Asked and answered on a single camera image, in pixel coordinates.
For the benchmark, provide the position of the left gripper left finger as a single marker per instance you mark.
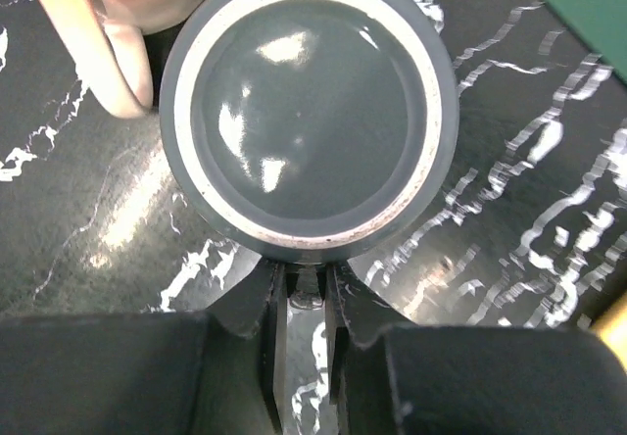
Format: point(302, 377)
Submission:
point(240, 388)

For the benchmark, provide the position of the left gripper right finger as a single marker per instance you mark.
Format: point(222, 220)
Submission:
point(356, 319)

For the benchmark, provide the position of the dark teal mug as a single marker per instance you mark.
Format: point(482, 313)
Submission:
point(309, 131)

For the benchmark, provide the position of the dark green mat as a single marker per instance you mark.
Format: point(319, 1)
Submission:
point(573, 9)

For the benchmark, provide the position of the pink mug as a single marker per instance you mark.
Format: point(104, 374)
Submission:
point(105, 39)

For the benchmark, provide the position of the orange plastic tray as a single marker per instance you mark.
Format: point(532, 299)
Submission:
point(608, 336)

